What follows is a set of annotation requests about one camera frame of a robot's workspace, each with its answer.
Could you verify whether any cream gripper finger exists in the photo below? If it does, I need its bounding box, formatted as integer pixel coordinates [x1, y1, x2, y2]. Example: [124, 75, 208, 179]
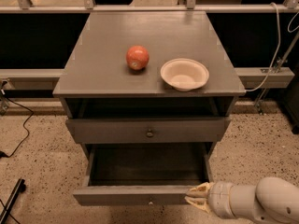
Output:
[185, 197, 209, 212]
[187, 183, 204, 198]

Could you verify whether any grey drawer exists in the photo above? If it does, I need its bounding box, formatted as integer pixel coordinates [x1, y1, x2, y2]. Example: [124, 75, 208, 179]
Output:
[74, 143, 212, 206]
[66, 117, 230, 144]

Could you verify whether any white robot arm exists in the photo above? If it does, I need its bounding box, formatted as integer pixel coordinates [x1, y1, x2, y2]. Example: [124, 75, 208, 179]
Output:
[185, 177, 299, 224]

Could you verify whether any grey top drawer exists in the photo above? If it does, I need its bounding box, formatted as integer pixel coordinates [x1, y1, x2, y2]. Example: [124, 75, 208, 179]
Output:
[66, 117, 230, 144]

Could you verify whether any white paper bowl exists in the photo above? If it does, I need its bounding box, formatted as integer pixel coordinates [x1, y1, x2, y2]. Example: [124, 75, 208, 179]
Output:
[160, 58, 209, 91]

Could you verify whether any red apple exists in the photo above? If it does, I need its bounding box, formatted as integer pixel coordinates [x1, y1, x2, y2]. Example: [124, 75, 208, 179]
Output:
[126, 46, 150, 71]

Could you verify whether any black stand leg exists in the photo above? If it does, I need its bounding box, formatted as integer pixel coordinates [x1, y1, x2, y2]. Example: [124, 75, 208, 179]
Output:
[0, 178, 26, 224]

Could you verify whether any white cable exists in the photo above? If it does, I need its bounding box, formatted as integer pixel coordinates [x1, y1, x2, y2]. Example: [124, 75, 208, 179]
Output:
[245, 2, 282, 93]

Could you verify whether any black floor cable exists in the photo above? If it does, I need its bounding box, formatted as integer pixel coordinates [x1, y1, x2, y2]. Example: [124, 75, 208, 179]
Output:
[0, 89, 35, 159]

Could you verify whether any metal railing frame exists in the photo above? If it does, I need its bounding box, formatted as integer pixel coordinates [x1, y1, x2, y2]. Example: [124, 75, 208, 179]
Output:
[0, 0, 299, 15]

